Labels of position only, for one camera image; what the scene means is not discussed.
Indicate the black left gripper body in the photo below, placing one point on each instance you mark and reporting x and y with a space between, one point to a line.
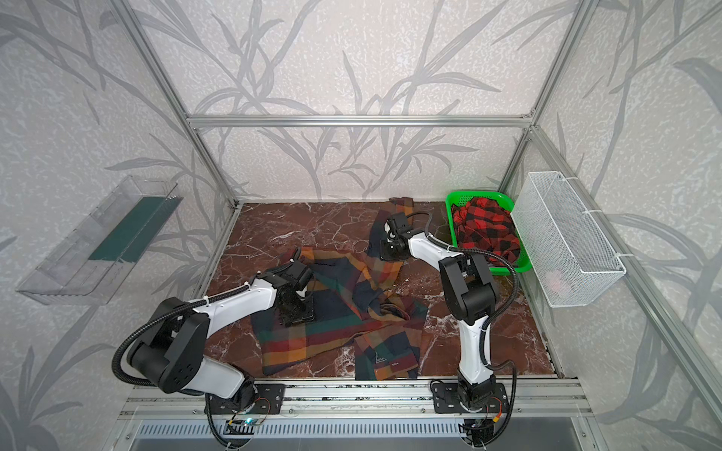
296 304

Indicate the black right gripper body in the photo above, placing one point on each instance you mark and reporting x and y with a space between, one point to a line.
389 243

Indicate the multicolour plaid shirt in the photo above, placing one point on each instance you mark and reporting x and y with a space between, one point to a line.
355 306

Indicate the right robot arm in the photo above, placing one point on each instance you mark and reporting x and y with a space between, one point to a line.
470 294

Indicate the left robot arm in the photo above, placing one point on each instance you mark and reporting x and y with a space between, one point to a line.
168 351

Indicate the red black plaid shirt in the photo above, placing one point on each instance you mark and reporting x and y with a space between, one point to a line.
483 224

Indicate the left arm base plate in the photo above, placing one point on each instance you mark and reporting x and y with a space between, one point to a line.
256 399

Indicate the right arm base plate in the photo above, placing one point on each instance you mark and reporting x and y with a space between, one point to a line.
446 399

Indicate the aluminium front rail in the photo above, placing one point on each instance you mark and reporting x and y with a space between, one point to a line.
346 399

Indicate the white wire mesh basket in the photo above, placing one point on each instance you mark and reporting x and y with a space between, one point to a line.
572 258

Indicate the aluminium frame bars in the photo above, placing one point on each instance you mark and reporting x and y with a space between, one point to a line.
690 358

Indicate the clear plastic wall bin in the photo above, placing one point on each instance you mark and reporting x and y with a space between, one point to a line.
88 267

